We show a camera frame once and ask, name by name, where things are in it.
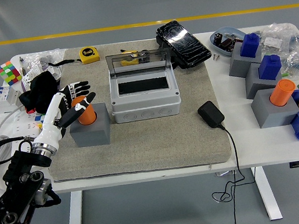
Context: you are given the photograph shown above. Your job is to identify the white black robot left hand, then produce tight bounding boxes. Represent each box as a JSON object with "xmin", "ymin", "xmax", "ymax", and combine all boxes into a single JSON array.
[{"xmin": 26, "ymin": 80, "xmax": 103, "ymax": 153}]

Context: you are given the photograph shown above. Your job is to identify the orange cylinder battery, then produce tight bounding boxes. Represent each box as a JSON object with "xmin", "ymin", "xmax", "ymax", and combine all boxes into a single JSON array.
[
  {"xmin": 71, "ymin": 95, "xmax": 98, "ymax": 126},
  {"xmin": 267, "ymin": 78, "xmax": 298, "ymax": 109}
]

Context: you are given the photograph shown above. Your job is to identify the transparent hinged box lid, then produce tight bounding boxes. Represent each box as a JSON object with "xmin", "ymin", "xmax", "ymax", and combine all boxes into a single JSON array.
[{"xmin": 105, "ymin": 47, "xmax": 174, "ymax": 78}]

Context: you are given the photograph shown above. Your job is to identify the grey plastic junction box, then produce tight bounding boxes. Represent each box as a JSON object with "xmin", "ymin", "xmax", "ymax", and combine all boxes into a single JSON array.
[{"xmin": 107, "ymin": 67, "xmax": 184, "ymax": 125}]

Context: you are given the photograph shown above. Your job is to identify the blue block battery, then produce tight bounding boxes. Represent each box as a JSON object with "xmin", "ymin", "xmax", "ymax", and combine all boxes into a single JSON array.
[
  {"xmin": 256, "ymin": 53, "xmax": 283, "ymax": 82},
  {"xmin": 238, "ymin": 32, "xmax": 262, "ymax": 59}
]

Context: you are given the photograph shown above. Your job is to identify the small colourful puzzle cube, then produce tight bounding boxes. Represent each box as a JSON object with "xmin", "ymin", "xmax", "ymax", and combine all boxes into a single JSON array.
[{"xmin": 34, "ymin": 114, "xmax": 46, "ymax": 129}]

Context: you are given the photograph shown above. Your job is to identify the white power strip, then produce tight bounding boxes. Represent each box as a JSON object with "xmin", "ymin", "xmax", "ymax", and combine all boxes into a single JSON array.
[{"xmin": 0, "ymin": 107, "xmax": 48, "ymax": 151}]

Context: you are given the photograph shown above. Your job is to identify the black cloth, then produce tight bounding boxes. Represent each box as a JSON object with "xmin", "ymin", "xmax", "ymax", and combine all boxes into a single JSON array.
[{"xmin": 16, "ymin": 70, "xmax": 63, "ymax": 117}]

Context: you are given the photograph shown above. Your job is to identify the grey block holder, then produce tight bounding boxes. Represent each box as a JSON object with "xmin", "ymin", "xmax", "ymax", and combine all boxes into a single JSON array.
[
  {"xmin": 225, "ymin": 39, "xmax": 266, "ymax": 80},
  {"xmin": 243, "ymin": 60, "xmax": 285, "ymax": 100},
  {"xmin": 67, "ymin": 102, "xmax": 114, "ymax": 149},
  {"xmin": 249, "ymin": 85, "xmax": 299, "ymax": 130}
]

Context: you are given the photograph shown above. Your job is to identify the white purple card pack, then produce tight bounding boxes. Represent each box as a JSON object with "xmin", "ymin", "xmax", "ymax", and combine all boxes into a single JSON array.
[{"xmin": 19, "ymin": 64, "xmax": 63, "ymax": 92}]

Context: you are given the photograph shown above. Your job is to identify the white circuit breaker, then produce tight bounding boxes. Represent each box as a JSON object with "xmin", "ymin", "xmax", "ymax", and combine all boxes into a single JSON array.
[{"xmin": 0, "ymin": 83, "xmax": 23, "ymax": 115}]

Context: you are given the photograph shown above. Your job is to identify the silver pen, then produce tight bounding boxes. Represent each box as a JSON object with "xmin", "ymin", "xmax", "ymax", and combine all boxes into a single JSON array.
[{"xmin": 18, "ymin": 56, "xmax": 26, "ymax": 76}]

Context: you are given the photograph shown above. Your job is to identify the large colourful puzzle cube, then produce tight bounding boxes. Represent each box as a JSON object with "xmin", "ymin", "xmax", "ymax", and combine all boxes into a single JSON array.
[{"xmin": 0, "ymin": 59, "xmax": 24, "ymax": 87}]

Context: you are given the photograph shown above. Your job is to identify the clear plastic bag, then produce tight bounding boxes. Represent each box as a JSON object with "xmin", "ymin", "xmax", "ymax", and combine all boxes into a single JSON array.
[{"xmin": 23, "ymin": 47, "xmax": 69, "ymax": 78}]

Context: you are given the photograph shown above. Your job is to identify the white table leg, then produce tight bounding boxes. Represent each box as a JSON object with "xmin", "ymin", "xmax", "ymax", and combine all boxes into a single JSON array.
[
  {"xmin": 62, "ymin": 190, "xmax": 86, "ymax": 224},
  {"xmin": 250, "ymin": 164, "xmax": 283, "ymax": 222}
]

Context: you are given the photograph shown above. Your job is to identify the grey-brown mat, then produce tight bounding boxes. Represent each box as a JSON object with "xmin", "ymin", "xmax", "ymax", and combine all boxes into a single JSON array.
[{"xmin": 35, "ymin": 31, "xmax": 234, "ymax": 184}]

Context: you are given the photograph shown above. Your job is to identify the black capacitor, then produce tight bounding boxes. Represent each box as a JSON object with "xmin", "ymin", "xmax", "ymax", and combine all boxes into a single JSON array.
[
  {"xmin": 213, "ymin": 32, "xmax": 223, "ymax": 46},
  {"xmin": 138, "ymin": 49, "xmax": 151, "ymax": 64}
]

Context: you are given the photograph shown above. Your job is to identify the black cracked case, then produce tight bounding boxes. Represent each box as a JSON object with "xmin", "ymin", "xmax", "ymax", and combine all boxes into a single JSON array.
[{"xmin": 154, "ymin": 16, "xmax": 214, "ymax": 73}]

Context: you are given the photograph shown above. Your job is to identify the black power adapter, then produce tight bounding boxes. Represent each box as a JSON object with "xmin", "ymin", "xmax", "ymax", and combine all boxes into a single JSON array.
[{"xmin": 196, "ymin": 99, "xmax": 226, "ymax": 131}]

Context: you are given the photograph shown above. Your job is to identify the brown capacitor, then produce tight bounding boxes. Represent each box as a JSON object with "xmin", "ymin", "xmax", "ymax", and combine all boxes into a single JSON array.
[{"xmin": 219, "ymin": 36, "xmax": 237, "ymax": 51}]

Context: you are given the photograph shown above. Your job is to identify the blue-grey tray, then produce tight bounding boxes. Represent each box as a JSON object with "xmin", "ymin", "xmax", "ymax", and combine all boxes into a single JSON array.
[{"xmin": 208, "ymin": 24, "xmax": 249, "ymax": 59}]

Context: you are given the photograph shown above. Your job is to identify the yellow tape measure with strap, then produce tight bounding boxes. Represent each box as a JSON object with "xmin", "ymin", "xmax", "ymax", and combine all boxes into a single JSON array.
[{"xmin": 47, "ymin": 45, "xmax": 101, "ymax": 69}]

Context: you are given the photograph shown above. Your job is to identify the black adapter cord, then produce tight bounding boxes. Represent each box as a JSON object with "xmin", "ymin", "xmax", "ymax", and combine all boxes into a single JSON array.
[{"xmin": 203, "ymin": 121, "xmax": 260, "ymax": 224}]

